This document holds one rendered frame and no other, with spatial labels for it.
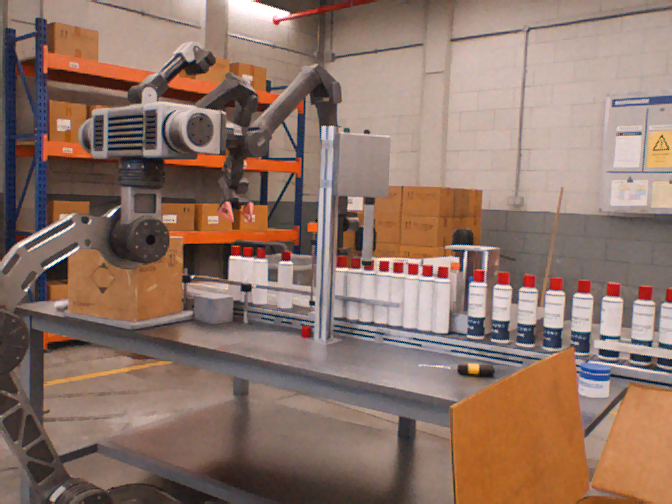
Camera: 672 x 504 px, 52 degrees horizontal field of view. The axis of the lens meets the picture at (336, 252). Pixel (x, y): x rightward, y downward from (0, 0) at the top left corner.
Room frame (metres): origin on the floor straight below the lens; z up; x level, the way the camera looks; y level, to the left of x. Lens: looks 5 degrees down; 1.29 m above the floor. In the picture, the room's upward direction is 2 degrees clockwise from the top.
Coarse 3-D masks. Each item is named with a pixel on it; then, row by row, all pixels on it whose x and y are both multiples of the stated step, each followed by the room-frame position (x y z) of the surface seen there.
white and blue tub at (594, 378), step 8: (584, 368) 1.61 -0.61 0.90; (592, 368) 1.60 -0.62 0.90; (600, 368) 1.60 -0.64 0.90; (608, 368) 1.61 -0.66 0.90; (584, 376) 1.61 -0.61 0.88; (592, 376) 1.60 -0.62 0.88; (600, 376) 1.59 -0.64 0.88; (608, 376) 1.60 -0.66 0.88; (584, 384) 1.61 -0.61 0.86; (592, 384) 1.60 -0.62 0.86; (600, 384) 1.59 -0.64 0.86; (608, 384) 1.60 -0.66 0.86; (584, 392) 1.61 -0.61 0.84; (592, 392) 1.60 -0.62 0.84; (600, 392) 1.59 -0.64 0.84; (608, 392) 1.61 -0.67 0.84
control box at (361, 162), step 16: (336, 144) 2.08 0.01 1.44; (352, 144) 2.07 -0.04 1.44; (368, 144) 2.09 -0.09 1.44; (384, 144) 2.11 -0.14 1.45; (336, 160) 2.08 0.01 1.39; (352, 160) 2.08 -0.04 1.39; (368, 160) 2.09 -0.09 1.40; (384, 160) 2.11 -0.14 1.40; (336, 176) 2.07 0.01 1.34; (352, 176) 2.08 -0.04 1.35; (368, 176) 2.10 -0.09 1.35; (384, 176) 2.12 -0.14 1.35; (336, 192) 2.07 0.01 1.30; (352, 192) 2.08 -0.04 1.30; (368, 192) 2.10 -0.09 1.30; (384, 192) 2.12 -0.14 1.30
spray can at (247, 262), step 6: (246, 252) 2.48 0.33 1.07; (252, 252) 2.49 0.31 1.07; (246, 258) 2.48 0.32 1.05; (252, 258) 2.49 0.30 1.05; (246, 264) 2.47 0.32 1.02; (252, 264) 2.48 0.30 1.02; (246, 270) 2.47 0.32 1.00; (252, 270) 2.48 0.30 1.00; (240, 276) 2.49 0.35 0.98; (252, 276) 2.48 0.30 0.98; (252, 282) 2.48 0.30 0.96; (240, 288) 2.48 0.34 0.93; (252, 288) 2.48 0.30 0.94; (240, 294) 2.48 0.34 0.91; (252, 294) 2.48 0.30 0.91; (240, 300) 2.48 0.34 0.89; (252, 300) 2.48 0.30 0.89
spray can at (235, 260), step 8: (232, 248) 2.52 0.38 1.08; (240, 248) 2.53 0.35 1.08; (232, 256) 2.52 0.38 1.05; (240, 256) 2.53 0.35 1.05; (232, 264) 2.51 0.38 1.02; (240, 264) 2.51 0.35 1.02; (232, 272) 2.51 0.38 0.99; (240, 272) 2.52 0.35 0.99; (232, 280) 2.51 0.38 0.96; (232, 288) 2.51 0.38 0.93
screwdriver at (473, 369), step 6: (420, 366) 1.79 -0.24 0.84; (426, 366) 1.79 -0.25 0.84; (432, 366) 1.78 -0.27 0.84; (438, 366) 1.78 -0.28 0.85; (444, 366) 1.78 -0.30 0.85; (462, 366) 1.77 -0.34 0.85; (468, 366) 1.76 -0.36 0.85; (474, 366) 1.76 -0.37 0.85; (480, 366) 1.76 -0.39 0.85; (486, 366) 1.76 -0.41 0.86; (492, 366) 1.76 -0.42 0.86; (462, 372) 1.77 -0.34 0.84; (468, 372) 1.76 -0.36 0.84; (474, 372) 1.76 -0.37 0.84; (480, 372) 1.76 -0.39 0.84; (486, 372) 1.76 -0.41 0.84; (492, 372) 1.75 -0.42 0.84
